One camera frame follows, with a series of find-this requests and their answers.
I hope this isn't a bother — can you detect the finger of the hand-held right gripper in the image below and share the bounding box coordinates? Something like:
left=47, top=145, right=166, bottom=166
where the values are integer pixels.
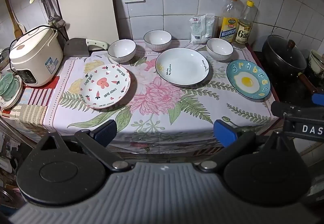
left=311, top=92, right=324, bottom=106
left=270, top=101, right=324, bottom=123

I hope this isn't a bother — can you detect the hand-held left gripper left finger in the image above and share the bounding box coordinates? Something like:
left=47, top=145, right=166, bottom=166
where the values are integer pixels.
left=38, top=120, right=132, bottom=172

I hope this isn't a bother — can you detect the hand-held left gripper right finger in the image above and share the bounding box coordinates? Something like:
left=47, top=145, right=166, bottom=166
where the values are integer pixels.
left=196, top=120, right=291, bottom=172

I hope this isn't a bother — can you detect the bunny and carrot print plate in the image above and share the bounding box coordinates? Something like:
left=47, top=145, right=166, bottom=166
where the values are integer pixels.
left=79, top=64, right=132, bottom=109

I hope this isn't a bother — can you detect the blue fried egg print plate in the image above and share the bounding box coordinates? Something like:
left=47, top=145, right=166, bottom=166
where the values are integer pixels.
left=226, top=59, right=271, bottom=100

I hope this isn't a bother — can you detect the white plate with black rim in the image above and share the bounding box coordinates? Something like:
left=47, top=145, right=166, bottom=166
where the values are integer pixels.
left=155, top=47, right=210, bottom=86

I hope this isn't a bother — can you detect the white ribbed bowl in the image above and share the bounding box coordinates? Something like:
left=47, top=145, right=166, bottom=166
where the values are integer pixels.
left=107, top=39, right=137, bottom=63
left=206, top=37, right=234, bottom=61
left=143, top=30, right=173, bottom=52

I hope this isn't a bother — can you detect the black gas stove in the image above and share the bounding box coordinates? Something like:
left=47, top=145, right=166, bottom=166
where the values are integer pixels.
left=253, top=49, right=324, bottom=114

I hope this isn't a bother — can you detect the patterned ceramic cup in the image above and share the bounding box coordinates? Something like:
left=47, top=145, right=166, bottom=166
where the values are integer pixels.
left=307, top=49, right=324, bottom=75

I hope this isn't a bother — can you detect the floral tablecloth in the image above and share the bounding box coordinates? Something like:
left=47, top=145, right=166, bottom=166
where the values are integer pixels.
left=43, top=38, right=281, bottom=155

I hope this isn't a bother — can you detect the black wok with lid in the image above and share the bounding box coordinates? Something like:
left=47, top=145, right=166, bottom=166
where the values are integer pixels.
left=261, top=35, right=318, bottom=103

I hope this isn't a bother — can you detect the red patchwork cloth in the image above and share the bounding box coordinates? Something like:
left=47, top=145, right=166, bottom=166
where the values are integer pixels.
left=0, top=76, right=62, bottom=138

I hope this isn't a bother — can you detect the small vinegar bottle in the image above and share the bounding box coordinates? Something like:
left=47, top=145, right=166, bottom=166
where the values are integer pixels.
left=234, top=0, right=254, bottom=49

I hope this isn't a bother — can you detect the cream rice cooker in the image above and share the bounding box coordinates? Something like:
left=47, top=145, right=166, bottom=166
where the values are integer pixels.
left=9, top=25, right=64, bottom=87

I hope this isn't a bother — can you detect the white salt bag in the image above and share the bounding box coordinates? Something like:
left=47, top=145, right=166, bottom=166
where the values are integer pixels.
left=205, top=13, right=216, bottom=39
left=190, top=16, right=208, bottom=45

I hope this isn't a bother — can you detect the green strainer basket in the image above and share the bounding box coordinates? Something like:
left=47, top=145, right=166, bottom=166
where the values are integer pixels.
left=0, top=73, right=22, bottom=101

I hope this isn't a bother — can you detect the large cooking oil bottle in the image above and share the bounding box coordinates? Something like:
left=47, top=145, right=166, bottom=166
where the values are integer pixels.
left=219, top=0, right=240, bottom=43

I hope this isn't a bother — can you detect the cream cutting board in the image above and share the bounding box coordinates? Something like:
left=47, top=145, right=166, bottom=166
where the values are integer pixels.
left=54, top=0, right=120, bottom=43

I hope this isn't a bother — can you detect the hanging metal ladle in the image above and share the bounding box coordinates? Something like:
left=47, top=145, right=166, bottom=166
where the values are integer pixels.
left=37, top=0, right=67, bottom=29

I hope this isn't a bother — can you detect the wooden spatula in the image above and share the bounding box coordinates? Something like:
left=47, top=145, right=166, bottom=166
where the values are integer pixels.
left=3, top=0, right=26, bottom=39

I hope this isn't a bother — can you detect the cleaver with cream handle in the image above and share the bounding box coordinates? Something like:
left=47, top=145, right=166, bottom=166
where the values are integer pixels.
left=63, top=37, right=111, bottom=58

